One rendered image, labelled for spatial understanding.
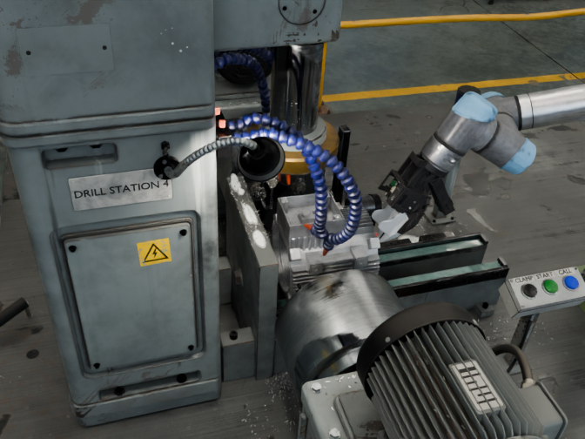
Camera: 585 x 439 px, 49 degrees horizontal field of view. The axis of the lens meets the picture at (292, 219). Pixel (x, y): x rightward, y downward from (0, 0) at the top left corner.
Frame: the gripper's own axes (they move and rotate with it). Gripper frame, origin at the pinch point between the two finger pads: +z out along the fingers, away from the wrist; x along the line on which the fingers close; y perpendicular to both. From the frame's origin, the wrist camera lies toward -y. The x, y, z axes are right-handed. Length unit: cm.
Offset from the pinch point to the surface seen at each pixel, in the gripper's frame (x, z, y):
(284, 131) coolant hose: 11.6, -18.0, 42.6
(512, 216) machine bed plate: -31, -5, -66
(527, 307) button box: 23.7, -8.0, -20.5
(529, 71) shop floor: -263, -28, -265
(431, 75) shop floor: -271, 10, -201
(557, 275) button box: 18.7, -14.6, -28.0
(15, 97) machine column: 12, -8, 80
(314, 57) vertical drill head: -1.9, -27.4, 37.5
